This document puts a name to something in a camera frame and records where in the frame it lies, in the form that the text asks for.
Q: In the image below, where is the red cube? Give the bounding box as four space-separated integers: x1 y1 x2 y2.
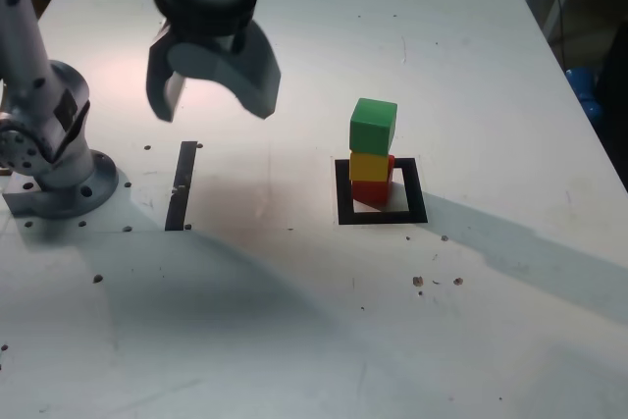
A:
350 153 396 206

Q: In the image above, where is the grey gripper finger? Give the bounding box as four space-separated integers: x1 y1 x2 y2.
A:
166 20 284 122
146 21 187 124

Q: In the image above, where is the green cube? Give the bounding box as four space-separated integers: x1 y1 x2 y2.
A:
348 97 398 157

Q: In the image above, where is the black tape strip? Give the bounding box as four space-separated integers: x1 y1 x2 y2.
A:
164 140 198 233

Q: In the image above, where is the yellow cube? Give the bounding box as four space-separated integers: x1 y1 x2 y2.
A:
348 150 392 183

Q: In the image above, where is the black tape square outline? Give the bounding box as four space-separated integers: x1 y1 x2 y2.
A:
334 157 429 227

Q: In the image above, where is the blue object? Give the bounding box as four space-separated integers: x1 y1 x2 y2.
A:
564 65 602 121

